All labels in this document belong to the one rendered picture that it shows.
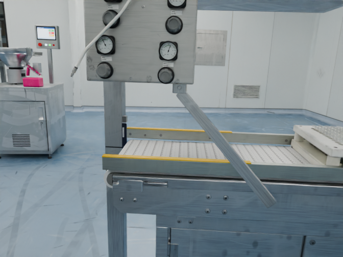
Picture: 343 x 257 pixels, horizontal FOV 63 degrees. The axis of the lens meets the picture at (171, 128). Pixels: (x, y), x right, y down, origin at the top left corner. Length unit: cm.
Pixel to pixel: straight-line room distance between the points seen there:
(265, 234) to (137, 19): 61
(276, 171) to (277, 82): 569
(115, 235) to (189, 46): 77
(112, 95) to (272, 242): 63
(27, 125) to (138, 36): 269
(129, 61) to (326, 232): 64
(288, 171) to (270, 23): 564
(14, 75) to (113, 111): 254
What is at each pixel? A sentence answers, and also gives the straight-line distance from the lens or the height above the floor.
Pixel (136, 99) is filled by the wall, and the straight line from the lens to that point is 575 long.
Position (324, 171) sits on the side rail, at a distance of 71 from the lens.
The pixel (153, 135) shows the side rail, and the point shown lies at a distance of 91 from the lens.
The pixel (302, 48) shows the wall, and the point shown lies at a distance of 653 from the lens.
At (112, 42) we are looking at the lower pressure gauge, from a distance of 57.
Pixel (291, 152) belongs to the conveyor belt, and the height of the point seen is 82.
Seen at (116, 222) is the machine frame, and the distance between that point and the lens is 108.
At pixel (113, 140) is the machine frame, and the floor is 80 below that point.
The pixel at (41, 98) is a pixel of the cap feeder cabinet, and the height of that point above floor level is 65.
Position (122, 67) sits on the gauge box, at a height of 106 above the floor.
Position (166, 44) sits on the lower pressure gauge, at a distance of 55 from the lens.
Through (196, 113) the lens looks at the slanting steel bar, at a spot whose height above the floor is 96.
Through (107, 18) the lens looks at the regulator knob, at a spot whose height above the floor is 114.
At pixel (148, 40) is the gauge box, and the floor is 111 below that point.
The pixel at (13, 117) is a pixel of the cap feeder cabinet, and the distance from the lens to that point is 322.
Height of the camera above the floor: 108
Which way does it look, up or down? 14 degrees down
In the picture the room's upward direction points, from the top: 2 degrees clockwise
